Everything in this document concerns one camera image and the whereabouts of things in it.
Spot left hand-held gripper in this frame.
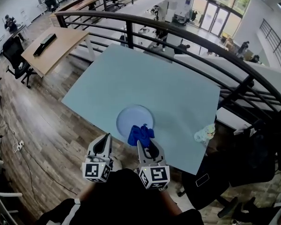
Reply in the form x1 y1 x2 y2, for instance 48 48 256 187
81 133 114 183

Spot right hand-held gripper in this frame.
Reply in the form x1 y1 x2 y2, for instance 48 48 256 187
137 138 171 190

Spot blue cloth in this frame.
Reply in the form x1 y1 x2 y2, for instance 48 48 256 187
127 123 155 147

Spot big light blue plate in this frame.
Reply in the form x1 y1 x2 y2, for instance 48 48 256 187
116 104 155 143

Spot person's left forearm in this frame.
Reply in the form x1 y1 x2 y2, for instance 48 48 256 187
79 181 98 201

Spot person's right forearm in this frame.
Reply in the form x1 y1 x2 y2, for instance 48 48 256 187
158 188 184 217

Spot person's black clothing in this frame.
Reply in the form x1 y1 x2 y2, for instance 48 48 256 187
36 169 204 225

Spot wooden desk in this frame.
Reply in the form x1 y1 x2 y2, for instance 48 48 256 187
21 26 91 77

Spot black curved railing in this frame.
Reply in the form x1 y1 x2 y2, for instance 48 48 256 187
55 10 281 126

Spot long black bar device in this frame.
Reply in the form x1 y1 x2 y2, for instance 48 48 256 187
32 33 56 57

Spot glass entrance doors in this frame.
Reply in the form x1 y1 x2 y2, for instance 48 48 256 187
192 0 251 36

